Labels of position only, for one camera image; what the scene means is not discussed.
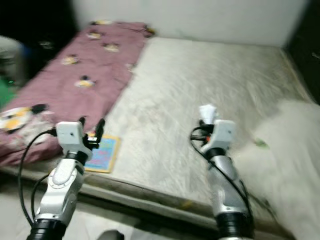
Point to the grey left robot leg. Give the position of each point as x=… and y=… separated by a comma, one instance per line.
x=110, y=235

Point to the black bag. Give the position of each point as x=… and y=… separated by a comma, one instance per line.
x=47, y=50

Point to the white quilted mattress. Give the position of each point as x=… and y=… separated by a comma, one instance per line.
x=190, y=85

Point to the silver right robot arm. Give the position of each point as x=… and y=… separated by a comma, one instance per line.
x=227, y=190

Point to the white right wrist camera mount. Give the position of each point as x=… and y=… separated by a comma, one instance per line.
x=224, y=134

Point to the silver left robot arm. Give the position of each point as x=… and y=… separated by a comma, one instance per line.
x=62, y=190

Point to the pink cartoon mouse blanket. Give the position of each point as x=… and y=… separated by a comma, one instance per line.
x=65, y=85

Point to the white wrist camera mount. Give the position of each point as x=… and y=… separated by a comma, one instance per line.
x=69, y=135
x=224, y=134

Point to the person in grey trousers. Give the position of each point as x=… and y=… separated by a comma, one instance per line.
x=10, y=55

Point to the blue yellow children's book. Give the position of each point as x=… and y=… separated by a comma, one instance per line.
x=105, y=157

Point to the white paper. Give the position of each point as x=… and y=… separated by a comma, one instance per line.
x=208, y=114

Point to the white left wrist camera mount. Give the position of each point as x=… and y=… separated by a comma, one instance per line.
x=69, y=135

